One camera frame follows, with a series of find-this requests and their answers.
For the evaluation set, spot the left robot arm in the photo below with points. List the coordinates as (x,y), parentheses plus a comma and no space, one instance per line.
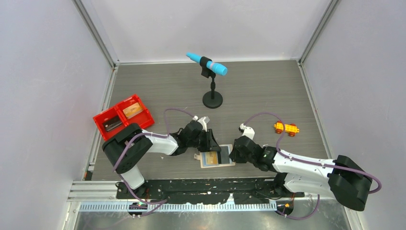
(125,149)

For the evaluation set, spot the black credit card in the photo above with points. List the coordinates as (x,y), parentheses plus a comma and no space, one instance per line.
(224,155)

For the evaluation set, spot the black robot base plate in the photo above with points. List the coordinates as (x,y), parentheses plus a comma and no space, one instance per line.
(207,191)

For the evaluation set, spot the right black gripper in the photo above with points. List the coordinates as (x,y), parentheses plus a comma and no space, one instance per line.
(234,155)

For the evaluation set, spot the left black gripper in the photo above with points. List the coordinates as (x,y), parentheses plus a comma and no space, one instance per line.
(210,143)

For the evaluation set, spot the black microphone stand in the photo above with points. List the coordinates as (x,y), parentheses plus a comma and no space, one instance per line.
(212,99)

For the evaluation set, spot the black card case in bin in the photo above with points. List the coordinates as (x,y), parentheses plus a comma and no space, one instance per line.
(112,124)

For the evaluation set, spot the ribbed metal front rail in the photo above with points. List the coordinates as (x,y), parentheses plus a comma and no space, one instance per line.
(135,207)

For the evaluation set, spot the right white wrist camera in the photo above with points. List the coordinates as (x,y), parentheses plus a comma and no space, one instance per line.
(247,131)

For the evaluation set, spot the gold credit card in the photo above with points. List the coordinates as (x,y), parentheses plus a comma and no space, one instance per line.
(210,158)

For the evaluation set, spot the yellow toy brick car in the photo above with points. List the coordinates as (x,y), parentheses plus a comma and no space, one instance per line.
(290,129)

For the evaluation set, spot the beige card holder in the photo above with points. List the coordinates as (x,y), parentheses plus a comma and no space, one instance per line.
(199,158)

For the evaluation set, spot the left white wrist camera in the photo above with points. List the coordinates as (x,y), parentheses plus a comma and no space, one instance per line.
(203,121)

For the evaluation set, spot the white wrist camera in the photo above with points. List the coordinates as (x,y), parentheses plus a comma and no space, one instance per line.
(203,121)
(247,131)

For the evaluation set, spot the red two-compartment bin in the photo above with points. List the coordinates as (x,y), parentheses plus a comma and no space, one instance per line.
(144,119)

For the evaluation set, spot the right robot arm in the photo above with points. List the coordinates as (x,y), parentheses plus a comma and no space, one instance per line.
(340,178)

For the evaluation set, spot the blue toy microphone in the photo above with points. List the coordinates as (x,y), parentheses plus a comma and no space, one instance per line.
(209,68)

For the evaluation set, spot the tan card case in bin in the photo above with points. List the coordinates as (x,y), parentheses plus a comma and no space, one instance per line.
(132,110)

